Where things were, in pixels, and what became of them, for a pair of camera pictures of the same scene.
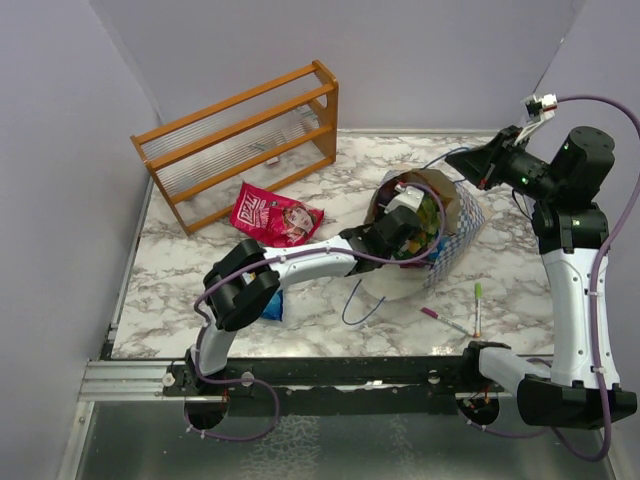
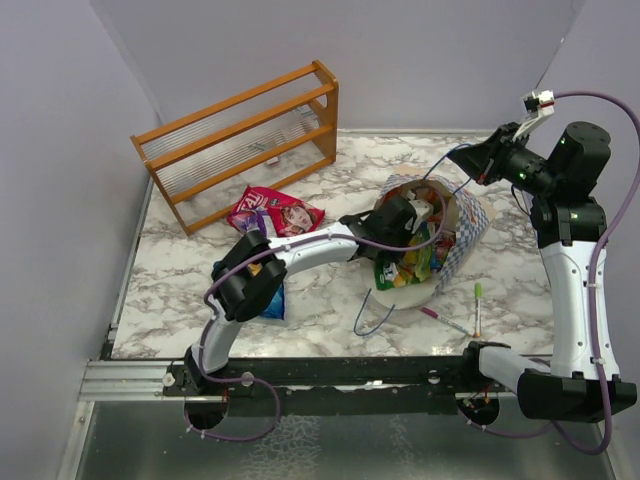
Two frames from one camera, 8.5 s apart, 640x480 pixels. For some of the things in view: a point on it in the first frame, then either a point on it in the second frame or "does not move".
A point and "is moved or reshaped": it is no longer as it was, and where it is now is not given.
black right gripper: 479,164 does not move
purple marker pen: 454,325 does not move
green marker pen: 478,297 does not move
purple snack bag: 387,192 -> 248,220
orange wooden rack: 225,153 does not move
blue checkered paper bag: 450,222 is moved or reshaped
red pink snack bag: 276,220 does not move
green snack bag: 430,218 is moved or reshaped
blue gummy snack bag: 274,308 does not move
